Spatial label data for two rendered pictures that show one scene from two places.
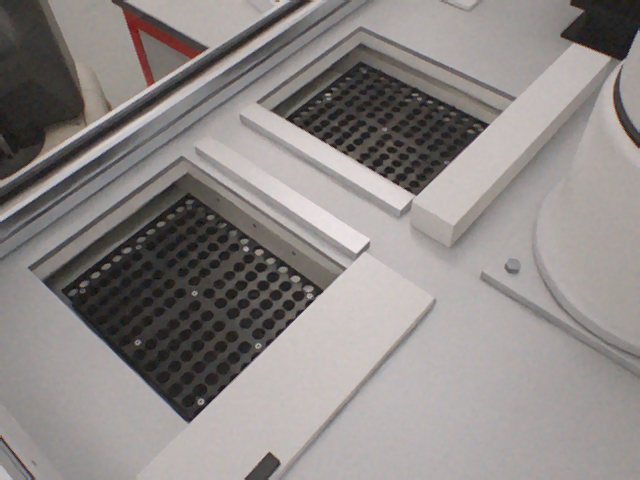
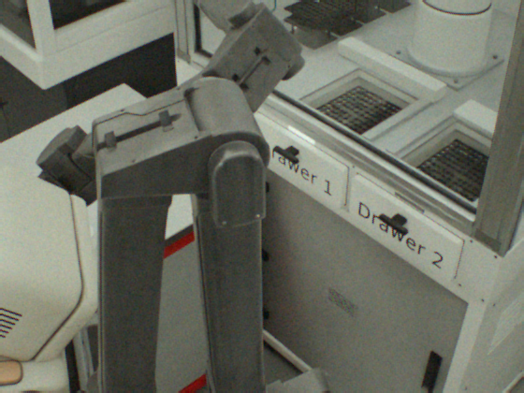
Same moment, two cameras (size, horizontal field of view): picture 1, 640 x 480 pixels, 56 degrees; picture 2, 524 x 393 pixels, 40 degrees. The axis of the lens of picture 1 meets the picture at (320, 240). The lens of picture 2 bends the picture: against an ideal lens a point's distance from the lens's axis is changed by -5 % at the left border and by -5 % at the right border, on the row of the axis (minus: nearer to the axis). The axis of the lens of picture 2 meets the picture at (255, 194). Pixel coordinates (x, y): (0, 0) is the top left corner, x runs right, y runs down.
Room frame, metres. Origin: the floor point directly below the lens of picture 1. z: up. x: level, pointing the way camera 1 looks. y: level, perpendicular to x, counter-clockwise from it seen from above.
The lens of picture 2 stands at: (0.72, 1.42, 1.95)
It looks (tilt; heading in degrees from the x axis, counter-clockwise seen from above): 41 degrees down; 273
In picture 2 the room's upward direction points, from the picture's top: 1 degrees counter-clockwise
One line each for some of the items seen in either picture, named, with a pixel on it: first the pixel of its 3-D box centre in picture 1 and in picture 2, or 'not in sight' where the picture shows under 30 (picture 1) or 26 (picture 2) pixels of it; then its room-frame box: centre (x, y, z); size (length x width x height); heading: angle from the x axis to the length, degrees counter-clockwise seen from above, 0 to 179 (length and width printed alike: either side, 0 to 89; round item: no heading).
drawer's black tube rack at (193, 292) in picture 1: (200, 309); not in sight; (0.34, 0.13, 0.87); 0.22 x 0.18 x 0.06; 45
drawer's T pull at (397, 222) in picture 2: not in sight; (397, 221); (0.50, 0.29, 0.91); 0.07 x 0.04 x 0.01; 135
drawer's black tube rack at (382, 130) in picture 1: (383, 147); not in sight; (0.57, -0.09, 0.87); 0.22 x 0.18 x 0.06; 45
